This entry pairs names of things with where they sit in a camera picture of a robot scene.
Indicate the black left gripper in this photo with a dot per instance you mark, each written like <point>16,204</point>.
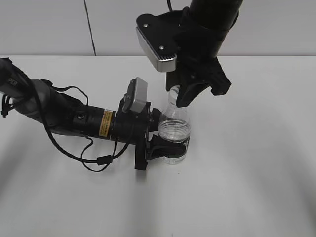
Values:
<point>134,128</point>

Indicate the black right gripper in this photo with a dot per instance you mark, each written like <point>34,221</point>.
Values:
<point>197,69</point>

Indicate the clear Cestbon water bottle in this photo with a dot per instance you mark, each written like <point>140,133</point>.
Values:
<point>174,125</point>

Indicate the white green bottle cap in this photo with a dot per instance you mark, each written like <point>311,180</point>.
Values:
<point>173,94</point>

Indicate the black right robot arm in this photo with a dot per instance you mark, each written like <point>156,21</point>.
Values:
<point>203,26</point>

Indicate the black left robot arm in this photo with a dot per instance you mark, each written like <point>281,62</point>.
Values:
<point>51,106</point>

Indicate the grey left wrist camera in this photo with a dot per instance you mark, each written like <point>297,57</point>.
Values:
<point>136,96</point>

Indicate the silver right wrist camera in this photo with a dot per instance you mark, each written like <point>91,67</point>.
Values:
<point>156,35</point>

